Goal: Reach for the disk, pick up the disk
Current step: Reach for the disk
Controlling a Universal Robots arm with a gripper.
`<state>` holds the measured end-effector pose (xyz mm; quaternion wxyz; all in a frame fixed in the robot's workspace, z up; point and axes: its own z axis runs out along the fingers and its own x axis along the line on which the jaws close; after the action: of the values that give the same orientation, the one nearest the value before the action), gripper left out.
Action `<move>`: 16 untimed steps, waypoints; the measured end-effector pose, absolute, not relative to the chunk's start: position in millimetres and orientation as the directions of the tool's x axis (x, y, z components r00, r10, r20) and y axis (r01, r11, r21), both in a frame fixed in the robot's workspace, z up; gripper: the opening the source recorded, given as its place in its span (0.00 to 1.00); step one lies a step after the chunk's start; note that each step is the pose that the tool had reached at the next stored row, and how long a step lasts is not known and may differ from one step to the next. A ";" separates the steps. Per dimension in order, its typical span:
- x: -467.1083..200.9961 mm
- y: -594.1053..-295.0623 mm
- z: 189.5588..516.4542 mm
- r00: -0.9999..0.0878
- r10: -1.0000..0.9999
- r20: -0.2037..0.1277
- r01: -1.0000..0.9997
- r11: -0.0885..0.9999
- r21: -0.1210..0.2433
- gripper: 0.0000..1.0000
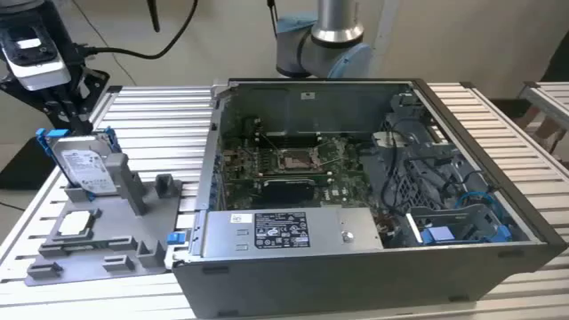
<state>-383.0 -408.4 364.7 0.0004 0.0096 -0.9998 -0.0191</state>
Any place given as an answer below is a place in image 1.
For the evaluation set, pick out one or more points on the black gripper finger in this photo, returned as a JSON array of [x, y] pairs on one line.
[[27, 96], [97, 83]]

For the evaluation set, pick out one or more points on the hard disk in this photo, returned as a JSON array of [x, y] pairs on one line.
[[81, 166]]

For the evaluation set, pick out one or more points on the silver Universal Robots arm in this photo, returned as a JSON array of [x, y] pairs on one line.
[[329, 20]]

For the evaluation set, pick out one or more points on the blue empty disk carrier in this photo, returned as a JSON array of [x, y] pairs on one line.
[[437, 235]]

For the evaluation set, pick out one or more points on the grey metal disk bay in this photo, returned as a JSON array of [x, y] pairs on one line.
[[463, 213]]

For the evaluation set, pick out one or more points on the black monitor stand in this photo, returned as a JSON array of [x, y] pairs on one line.
[[27, 163]]

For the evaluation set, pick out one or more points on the black antenna rod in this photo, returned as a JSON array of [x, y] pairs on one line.
[[153, 16]]

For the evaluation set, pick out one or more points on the silver CPU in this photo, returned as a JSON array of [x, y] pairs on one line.
[[75, 223]]

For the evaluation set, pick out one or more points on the thin metal locking lever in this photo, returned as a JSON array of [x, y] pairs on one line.
[[272, 141]]

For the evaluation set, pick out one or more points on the grey plastic parts rack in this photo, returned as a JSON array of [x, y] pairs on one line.
[[115, 233]]

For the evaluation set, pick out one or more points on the black RAM slot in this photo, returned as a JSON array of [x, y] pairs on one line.
[[289, 143], [289, 135]]

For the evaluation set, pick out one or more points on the blue case latch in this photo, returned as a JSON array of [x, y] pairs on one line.
[[173, 239]]

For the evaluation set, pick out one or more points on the CPU socket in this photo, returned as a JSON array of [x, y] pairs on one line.
[[295, 161]]

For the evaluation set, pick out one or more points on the black graphics card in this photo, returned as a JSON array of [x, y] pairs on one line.
[[287, 193]]

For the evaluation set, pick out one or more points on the silver power supply unit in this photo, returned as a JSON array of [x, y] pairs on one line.
[[231, 240]]

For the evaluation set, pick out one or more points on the green motherboard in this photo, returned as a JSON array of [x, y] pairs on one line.
[[343, 156]]

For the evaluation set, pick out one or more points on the grey perforated drive cage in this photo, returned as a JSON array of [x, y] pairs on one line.
[[423, 190]]

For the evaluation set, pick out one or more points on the open dark grey PC case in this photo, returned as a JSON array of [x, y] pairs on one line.
[[333, 286]]

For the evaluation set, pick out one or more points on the brown wooden furniture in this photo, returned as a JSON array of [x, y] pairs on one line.
[[544, 130]]

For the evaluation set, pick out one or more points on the slatted metal side table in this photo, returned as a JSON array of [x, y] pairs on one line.
[[551, 96]]

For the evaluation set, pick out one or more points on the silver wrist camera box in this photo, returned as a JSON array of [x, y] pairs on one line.
[[35, 71]]

